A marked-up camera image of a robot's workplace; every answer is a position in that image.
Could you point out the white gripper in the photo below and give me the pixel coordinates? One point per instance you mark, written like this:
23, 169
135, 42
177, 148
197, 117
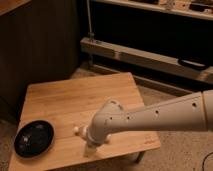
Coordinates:
90, 149

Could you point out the clear plastic bottle white label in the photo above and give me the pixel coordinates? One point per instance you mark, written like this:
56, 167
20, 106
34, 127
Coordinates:
81, 132

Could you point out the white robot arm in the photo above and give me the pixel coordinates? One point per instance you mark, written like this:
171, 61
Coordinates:
193, 112

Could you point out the black ceramic bowl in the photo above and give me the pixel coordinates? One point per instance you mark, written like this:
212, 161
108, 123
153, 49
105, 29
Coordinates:
34, 139

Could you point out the light wooden table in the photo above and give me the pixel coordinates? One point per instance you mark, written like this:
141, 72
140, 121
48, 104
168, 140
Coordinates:
70, 103

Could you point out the thin metal pole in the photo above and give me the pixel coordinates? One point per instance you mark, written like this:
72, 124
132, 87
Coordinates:
91, 33

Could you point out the grey metal beam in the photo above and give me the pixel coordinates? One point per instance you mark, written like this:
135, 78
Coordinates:
146, 59

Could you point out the wooden shelf with items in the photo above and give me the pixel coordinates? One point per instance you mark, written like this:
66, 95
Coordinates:
177, 7

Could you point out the black handle on beam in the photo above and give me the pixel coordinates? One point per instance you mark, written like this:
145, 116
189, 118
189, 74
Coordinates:
196, 66

